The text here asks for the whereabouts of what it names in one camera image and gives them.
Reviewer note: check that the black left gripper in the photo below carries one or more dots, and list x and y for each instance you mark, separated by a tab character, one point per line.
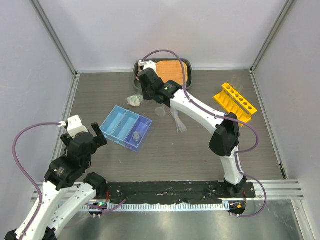
100	139

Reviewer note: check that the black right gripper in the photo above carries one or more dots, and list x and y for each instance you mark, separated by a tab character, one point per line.
146	96

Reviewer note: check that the plastic glove packet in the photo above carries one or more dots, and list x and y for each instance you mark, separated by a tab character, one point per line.
135	100

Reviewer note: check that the blue three-compartment organizer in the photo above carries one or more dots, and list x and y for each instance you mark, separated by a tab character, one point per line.
120	124

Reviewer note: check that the clear glass stoppered bottle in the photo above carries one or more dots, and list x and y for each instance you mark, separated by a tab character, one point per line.
136	137

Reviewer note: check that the yellow test tube rack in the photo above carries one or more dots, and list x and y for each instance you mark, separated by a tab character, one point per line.
233	102

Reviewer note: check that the clear glass test tube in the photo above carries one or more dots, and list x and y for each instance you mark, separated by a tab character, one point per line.
234	82
240	89
239	83

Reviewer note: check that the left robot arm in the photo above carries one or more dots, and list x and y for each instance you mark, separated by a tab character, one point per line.
45	221

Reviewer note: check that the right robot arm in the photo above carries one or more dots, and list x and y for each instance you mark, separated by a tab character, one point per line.
224	129

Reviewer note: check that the pink ceramic mug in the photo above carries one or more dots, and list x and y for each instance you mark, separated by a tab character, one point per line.
139	67

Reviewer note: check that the orange woven basket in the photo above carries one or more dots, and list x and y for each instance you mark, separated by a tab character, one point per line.
170	70

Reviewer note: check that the clear plastic funnel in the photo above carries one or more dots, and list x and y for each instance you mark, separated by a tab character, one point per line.
160	111

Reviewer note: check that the dark green plastic tray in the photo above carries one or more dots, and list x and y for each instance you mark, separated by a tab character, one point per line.
186	64

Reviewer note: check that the bundle of plastic pipettes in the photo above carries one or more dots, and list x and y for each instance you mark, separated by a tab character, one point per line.
180	126

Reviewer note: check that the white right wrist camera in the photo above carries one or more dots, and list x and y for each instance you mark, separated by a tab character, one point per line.
150	65

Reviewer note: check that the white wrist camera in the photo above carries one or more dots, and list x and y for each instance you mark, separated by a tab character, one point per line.
150	65
73	126

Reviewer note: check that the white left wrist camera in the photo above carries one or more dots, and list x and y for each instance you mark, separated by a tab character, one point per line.
73	126

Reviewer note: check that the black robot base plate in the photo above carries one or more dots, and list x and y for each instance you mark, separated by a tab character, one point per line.
169	192

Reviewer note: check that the white slotted cable duct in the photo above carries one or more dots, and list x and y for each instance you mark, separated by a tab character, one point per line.
182	207

